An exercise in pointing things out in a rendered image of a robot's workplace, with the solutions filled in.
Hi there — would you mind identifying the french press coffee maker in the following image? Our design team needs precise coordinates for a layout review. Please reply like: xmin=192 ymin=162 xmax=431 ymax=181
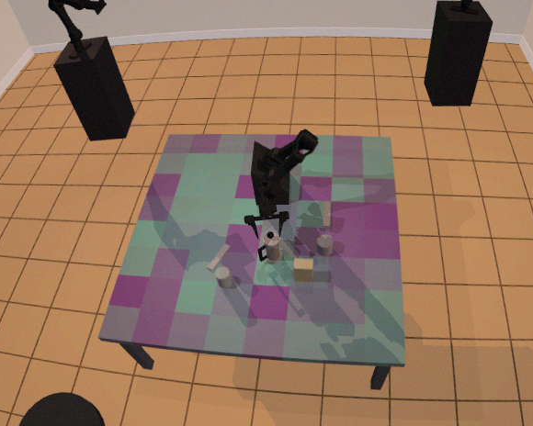
xmin=258 ymin=231 xmax=282 ymax=263

